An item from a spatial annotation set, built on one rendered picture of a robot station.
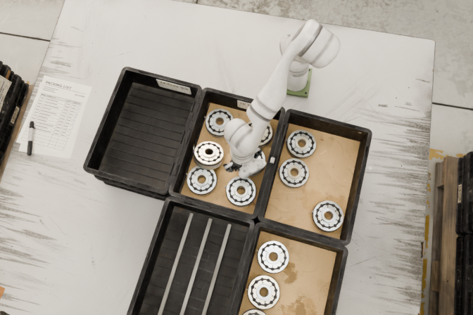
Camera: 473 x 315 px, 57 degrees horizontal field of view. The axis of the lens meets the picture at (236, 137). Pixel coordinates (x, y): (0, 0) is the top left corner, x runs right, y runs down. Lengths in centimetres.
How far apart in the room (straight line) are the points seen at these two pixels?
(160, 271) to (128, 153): 43
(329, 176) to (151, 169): 63
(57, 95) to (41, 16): 120
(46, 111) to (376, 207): 134
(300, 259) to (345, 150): 41
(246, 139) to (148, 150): 53
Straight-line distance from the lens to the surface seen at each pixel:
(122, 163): 161
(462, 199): 240
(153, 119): 164
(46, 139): 188
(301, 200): 154
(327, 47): 108
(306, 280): 152
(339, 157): 159
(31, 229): 182
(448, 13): 306
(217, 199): 153
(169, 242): 153
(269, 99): 112
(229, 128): 118
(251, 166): 134
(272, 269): 148
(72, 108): 188
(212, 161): 150
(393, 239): 173
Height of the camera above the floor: 233
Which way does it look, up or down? 72 degrees down
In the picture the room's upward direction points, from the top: 3 degrees counter-clockwise
